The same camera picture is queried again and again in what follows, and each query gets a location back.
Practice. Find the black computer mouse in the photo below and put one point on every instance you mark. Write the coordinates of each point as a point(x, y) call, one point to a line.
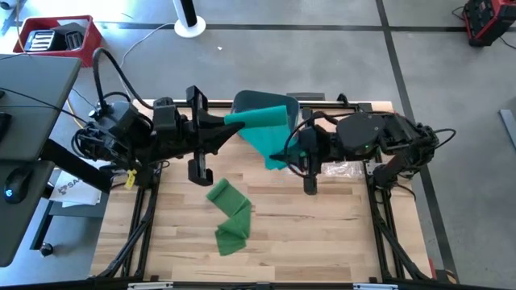
point(17, 186)

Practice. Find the black support beam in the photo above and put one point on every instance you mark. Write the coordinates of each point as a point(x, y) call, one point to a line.
point(72, 165)

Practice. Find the silver slotted toaster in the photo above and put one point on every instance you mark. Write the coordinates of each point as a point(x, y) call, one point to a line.
point(39, 41)

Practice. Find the red and black equipment case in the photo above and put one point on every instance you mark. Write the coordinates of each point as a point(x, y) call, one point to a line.
point(489, 20)

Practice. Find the dark desk foot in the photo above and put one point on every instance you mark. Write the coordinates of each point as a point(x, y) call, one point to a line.
point(76, 210)

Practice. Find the red plastic crate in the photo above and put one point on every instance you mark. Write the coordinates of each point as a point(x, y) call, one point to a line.
point(90, 48)

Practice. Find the black appliance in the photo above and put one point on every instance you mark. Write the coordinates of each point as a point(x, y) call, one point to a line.
point(70, 38)

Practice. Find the white pole stand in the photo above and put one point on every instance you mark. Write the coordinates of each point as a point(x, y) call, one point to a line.
point(189, 24)

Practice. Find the clear plastic bag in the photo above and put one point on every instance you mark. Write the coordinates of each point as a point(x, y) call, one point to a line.
point(342, 169)

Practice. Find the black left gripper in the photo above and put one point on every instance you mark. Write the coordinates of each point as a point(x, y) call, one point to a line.
point(189, 133)

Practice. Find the white paper sheet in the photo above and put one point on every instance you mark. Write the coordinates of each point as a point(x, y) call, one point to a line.
point(76, 193)

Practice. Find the blue-grey plastic bin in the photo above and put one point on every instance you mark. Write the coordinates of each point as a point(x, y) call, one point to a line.
point(258, 98)

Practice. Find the yellow tag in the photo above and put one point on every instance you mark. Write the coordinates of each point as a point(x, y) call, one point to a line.
point(131, 179)

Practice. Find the teal elastic bandage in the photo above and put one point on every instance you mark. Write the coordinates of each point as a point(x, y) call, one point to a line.
point(262, 133)

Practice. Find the black metal table frame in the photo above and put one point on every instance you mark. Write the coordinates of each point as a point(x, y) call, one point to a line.
point(262, 282)

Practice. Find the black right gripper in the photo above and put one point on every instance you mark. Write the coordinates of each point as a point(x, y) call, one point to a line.
point(322, 145)

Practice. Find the black caster wheel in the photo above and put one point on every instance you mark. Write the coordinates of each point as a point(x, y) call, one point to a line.
point(47, 249)

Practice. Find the green elastic bandage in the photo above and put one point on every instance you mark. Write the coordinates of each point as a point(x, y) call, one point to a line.
point(231, 217)

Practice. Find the silver bracket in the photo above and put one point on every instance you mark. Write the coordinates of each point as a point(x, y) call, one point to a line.
point(375, 287)
point(150, 286)

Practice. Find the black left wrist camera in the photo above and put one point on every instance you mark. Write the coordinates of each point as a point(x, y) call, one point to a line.
point(165, 117)

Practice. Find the grey flat plate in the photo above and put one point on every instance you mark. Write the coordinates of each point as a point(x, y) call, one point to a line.
point(306, 96)

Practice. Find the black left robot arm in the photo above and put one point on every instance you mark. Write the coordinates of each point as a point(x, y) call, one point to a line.
point(121, 125)

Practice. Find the dark grey desk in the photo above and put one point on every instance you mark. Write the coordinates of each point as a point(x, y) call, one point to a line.
point(16, 241)

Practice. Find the grey metal bar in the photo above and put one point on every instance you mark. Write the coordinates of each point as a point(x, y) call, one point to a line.
point(508, 127)

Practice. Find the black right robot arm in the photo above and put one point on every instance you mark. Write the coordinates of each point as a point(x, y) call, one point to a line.
point(359, 135)

